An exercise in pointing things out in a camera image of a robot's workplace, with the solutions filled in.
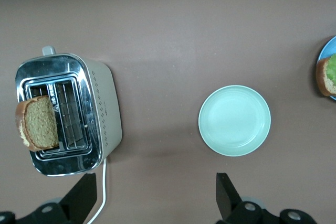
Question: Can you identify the green lettuce leaf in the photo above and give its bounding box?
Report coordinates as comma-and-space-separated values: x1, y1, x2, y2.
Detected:
325, 53, 336, 83

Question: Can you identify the brown bread slice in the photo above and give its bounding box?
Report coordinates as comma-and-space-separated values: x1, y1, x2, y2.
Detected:
316, 57, 336, 98
15, 95, 60, 152

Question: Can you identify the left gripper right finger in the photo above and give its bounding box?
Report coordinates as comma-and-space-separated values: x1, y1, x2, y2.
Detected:
216, 173, 317, 224

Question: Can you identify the pale green plate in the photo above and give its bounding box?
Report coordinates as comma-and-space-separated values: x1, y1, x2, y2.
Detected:
198, 84, 271, 157

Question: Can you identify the blue plate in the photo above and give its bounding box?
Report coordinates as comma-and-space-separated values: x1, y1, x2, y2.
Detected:
318, 36, 336, 101

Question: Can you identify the beige chrome toaster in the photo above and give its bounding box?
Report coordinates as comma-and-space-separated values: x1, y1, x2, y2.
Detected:
15, 46, 123, 177

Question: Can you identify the white toaster power cord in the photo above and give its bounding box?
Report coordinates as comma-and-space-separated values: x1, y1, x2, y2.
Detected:
85, 157, 108, 224

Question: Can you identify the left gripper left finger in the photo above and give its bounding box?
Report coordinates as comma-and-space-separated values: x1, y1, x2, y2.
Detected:
0, 173, 98, 224

